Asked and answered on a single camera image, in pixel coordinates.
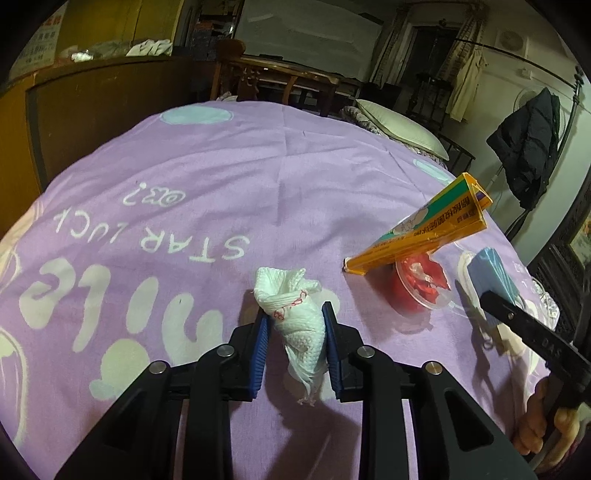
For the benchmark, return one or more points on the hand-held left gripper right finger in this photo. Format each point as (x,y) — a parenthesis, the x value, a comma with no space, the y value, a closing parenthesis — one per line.
(331,350)

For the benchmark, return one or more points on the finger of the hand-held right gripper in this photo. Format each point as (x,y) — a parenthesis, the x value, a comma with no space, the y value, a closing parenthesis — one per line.
(510,318)

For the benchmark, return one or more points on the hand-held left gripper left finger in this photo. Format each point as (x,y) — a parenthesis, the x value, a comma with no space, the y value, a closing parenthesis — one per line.
(261,355)

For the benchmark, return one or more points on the white tissue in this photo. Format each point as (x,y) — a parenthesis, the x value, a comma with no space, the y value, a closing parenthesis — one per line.
(300,332)

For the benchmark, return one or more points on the blue face mask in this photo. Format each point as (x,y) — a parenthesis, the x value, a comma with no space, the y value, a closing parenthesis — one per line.
(491,272)

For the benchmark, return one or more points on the person's right hand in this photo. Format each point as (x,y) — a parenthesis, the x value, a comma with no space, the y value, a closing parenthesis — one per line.
(531,434)

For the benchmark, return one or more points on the floral bed sheet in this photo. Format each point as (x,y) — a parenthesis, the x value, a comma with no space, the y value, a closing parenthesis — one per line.
(545,300)

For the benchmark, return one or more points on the round clear plastic container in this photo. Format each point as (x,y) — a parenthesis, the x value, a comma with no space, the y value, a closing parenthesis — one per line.
(415,286)

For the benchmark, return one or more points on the framed landscape painting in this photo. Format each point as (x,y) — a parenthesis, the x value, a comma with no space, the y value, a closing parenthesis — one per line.
(581,240)

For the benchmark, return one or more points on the orange carton box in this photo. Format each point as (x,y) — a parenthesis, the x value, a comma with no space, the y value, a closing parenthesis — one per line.
(415,235)

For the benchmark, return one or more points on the black jacket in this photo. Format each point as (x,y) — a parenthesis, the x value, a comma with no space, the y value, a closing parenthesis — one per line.
(526,147)

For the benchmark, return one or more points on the purple printed blanket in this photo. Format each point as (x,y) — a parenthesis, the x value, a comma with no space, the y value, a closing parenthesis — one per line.
(184,184)

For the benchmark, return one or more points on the black metal coat rack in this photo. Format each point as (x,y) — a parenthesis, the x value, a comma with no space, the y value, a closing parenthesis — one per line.
(571,115)

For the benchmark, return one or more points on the white standing fan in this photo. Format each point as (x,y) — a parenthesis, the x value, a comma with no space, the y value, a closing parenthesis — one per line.
(521,97)

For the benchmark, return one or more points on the white pillow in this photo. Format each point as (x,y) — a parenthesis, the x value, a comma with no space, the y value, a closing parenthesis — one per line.
(401,124)

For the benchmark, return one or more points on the beige coat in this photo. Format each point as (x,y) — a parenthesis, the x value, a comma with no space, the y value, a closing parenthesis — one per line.
(466,87)

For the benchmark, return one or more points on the folded floral quilt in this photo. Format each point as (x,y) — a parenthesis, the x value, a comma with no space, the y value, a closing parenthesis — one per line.
(353,115)

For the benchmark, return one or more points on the carved wooden chair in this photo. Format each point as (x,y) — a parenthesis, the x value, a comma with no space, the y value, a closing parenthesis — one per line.
(231,74)

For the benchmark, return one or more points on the wooden glass cabinet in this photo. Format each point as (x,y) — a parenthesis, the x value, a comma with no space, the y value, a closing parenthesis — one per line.
(92,115)

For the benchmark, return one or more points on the patterned curtain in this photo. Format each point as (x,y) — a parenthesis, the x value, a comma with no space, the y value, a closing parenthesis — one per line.
(388,46)

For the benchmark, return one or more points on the large white sheet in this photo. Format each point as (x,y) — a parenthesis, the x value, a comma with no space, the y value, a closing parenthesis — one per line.
(304,32)

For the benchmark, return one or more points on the dark bookshelf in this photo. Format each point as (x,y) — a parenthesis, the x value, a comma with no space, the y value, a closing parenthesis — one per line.
(207,32)

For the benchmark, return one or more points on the small white cloth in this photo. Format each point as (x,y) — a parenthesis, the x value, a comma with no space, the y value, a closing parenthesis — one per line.
(81,56)

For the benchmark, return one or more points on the red and white sign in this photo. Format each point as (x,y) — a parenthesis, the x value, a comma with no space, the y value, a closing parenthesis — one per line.
(37,50)

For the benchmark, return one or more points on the black metal bed frame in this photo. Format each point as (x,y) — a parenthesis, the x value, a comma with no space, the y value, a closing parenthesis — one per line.
(461,157)

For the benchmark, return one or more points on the round wall vent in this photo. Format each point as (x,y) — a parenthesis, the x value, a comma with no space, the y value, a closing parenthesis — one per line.
(510,40)

